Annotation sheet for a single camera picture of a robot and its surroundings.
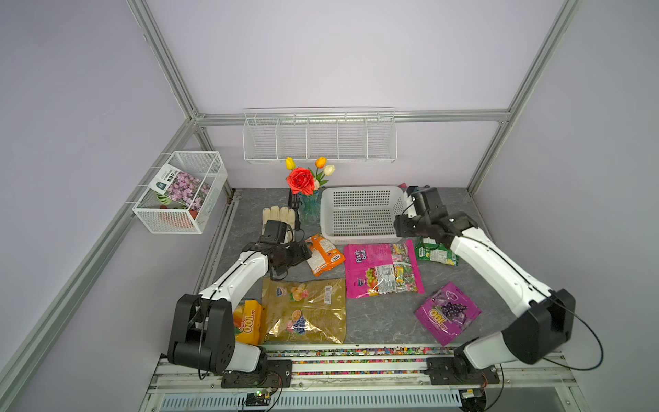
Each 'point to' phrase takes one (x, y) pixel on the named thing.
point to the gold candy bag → (303, 312)
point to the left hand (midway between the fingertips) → (304, 258)
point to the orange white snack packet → (325, 256)
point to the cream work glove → (283, 215)
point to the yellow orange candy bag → (247, 317)
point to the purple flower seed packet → (180, 186)
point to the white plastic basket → (360, 215)
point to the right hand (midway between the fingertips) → (402, 220)
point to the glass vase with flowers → (305, 183)
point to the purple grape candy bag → (449, 314)
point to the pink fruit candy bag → (380, 269)
